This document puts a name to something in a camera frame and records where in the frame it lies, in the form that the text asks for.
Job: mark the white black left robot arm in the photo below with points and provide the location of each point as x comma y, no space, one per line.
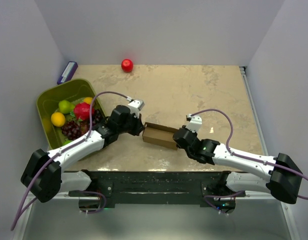
45,174

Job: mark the yellow lemon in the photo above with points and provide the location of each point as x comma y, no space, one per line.
58,119

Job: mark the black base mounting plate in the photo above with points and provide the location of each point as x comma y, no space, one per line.
111,188

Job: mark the red apple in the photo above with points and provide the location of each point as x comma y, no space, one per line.
127,65

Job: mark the purple white small box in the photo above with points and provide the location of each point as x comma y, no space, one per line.
68,72

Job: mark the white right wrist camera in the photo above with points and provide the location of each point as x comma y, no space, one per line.
194,123

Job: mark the brown cardboard paper box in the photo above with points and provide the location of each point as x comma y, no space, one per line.
159,135

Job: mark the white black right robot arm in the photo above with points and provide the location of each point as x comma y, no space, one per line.
278,176

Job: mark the red dragon fruit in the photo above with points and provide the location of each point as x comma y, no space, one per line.
82,111

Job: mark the dark purple grapes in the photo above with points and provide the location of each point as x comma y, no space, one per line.
74,129

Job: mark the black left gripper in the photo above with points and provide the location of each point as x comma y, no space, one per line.
139,127

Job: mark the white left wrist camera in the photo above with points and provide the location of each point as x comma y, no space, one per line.
135,107

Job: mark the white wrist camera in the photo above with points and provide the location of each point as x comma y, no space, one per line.
135,107
194,123

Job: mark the olive green plastic bin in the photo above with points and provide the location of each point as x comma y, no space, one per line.
47,103

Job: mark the small orange fruit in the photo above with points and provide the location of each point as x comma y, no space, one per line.
88,100

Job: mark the green pear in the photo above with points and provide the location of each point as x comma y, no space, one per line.
65,107

